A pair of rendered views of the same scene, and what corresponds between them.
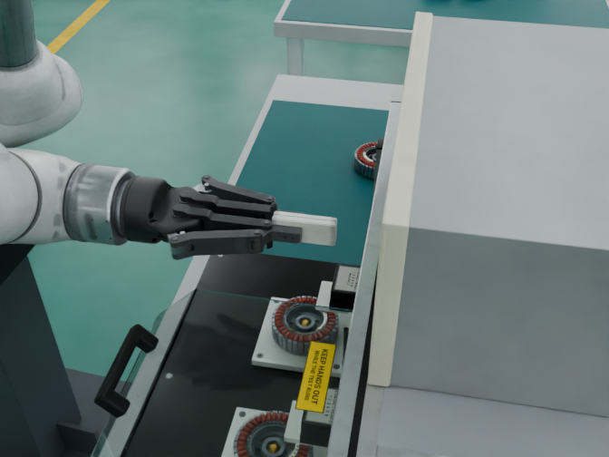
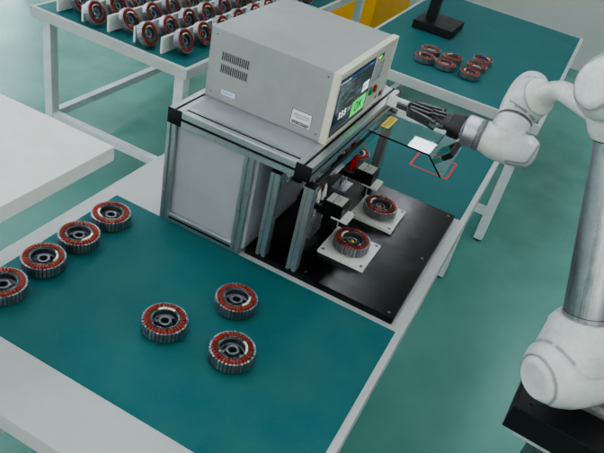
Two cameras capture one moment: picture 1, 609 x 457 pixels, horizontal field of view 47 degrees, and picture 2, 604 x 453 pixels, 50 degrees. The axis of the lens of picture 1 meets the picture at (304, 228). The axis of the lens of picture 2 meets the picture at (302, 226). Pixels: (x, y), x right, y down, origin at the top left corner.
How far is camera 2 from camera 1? 2.42 m
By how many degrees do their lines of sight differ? 105
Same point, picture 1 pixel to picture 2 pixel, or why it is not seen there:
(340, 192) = (279, 342)
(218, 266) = (390, 305)
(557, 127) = (330, 33)
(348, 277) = (340, 200)
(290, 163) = (308, 390)
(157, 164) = not seen: outside the picture
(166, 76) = not seen: outside the picture
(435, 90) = (359, 51)
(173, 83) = not seen: outside the picture
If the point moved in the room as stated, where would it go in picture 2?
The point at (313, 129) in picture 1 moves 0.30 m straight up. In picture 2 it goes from (266, 432) to (292, 336)
